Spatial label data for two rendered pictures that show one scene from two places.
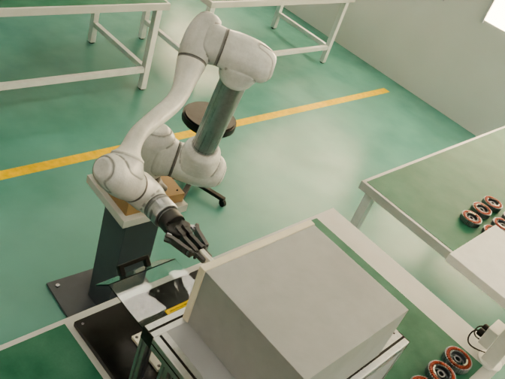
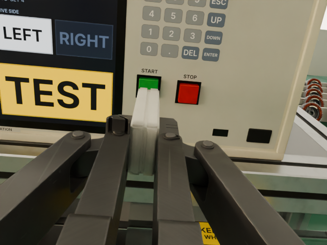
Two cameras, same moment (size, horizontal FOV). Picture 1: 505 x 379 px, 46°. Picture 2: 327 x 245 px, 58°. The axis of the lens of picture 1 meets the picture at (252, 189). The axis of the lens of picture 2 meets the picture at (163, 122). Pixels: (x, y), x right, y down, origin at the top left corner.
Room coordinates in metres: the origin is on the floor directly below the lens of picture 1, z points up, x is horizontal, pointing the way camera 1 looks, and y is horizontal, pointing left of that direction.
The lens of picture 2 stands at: (1.37, 0.19, 1.26)
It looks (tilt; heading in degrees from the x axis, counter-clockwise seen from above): 22 degrees down; 231
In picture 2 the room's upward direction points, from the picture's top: 6 degrees clockwise
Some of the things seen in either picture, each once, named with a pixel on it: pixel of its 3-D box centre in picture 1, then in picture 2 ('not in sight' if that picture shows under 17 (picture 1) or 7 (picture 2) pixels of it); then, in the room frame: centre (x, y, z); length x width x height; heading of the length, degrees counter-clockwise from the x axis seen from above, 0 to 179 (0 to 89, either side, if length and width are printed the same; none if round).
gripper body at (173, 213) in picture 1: (176, 226); not in sight; (1.37, 0.18, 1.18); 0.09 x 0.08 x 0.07; 54
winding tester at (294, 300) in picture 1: (295, 313); (106, 24); (1.16, -0.23, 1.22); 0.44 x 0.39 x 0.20; 144
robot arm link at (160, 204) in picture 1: (161, 211); not in sight; (1.41, 0.24, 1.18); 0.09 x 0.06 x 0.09; 144
